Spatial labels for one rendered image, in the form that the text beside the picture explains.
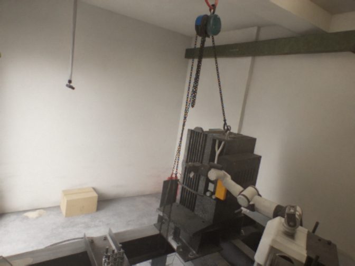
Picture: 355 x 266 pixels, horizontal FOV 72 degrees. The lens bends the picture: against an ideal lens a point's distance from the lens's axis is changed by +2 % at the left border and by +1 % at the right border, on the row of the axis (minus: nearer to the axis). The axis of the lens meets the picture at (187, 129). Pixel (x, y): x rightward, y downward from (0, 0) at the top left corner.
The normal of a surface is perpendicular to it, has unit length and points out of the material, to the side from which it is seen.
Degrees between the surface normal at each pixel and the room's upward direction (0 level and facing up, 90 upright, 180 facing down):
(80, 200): 90
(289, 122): 90
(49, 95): 90
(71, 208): 90
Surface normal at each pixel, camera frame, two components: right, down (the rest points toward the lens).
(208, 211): -0.68, 0.00
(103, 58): 0.55, 0.21
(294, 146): -0.82, -0.04
